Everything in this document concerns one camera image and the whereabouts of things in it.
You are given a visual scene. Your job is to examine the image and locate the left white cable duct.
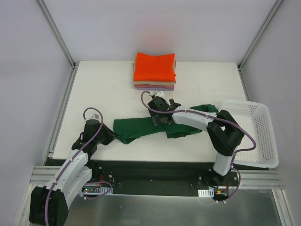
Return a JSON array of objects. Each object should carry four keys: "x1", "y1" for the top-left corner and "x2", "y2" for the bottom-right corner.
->
[{"x1": 81, "y1": 186, "x2": 113, "y2": 196}]

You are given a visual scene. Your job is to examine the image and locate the white cable duct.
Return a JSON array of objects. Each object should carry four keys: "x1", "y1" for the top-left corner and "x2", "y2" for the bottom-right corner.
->
[
  {"x1": 81, "y1": 186, "x2": 113, "y2": 196},
  {"x1": 198, "y1": 189, "x2": 214, "y2": 198}
]

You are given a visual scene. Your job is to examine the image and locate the right aluminium frame post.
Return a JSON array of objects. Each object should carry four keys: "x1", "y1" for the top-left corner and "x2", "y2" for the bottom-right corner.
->
[{"x1": 238, "y1": 0, "x2": 284, "y2": 71}]

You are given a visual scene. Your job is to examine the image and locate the white plastic basket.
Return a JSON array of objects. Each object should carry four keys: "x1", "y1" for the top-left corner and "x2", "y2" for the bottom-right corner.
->
[{"x1": 219, "y1": 99, "x2": 279, "y2": 168}]

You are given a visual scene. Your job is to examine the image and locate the green t shirt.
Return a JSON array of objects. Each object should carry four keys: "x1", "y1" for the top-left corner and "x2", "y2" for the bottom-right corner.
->
[{"x1": 113, "y1": 103, "x2": 220, "y2": 145}]

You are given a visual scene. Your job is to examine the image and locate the aluminium frame post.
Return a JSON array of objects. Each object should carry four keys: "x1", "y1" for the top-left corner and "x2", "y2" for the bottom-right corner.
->
[
  {"x1": 35, "y1": 0, "x2": 79, "y2": 70},
  {"x1": 238, "y1": 0, "x2": 284, "y2": 71}
]

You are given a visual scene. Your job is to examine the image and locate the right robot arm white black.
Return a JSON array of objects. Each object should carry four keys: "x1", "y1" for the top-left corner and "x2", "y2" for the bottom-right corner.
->
[{"x1": 147, "y1": 95, "x2": 244, "y2": 186}]

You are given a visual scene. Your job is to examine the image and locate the left aluminium frame post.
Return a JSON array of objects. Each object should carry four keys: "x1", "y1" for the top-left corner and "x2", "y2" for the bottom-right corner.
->
[{"x1": 35, "y1": 0, "x2": 79, "y2": 70}]

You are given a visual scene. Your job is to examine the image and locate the orange folded t shirt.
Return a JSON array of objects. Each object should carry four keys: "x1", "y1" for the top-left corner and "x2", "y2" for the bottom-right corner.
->
[{"x1": 133, "y1": 52, "x2": 176, "y2": 83}]

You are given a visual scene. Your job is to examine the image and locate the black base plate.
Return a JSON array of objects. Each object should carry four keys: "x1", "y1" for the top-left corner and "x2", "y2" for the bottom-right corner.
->
[{"x1": 86, "y1": 160, "x2": 239, "y2": 198}]

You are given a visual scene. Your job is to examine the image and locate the beige folded t shirt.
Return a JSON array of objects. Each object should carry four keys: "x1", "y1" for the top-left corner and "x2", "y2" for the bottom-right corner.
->
[{"x1": 133, "y1": 61, "x2": 176, "y2": 87}]

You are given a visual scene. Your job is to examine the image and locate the aluminium front rail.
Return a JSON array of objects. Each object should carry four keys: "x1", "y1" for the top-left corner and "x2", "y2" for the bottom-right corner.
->
[{"x1": 30, "y1": 166, "x2": 284, "y2": 190}]

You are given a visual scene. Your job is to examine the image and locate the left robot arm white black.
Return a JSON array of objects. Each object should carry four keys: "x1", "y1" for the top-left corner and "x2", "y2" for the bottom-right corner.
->
[{"x1": 29, "y1": 119, "x2": 118, "y2": 226}]

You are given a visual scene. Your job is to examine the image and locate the pink folded t shirt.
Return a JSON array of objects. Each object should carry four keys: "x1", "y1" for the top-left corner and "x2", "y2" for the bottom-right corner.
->
[{"x1": 134, "y1": 60, "x2": 177, "y2": 89}]

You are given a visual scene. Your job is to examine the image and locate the lilac folded t shirt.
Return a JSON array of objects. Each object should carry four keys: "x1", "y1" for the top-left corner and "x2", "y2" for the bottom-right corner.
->
[{"x1": 136, "y1": 87, "x2": 174, "y2": 91}]

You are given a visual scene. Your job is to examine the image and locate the right white cable duct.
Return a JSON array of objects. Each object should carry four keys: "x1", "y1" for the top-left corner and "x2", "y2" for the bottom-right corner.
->
[{"x1": 198, "y1": 189, "x2": 214, "y2": 198}]

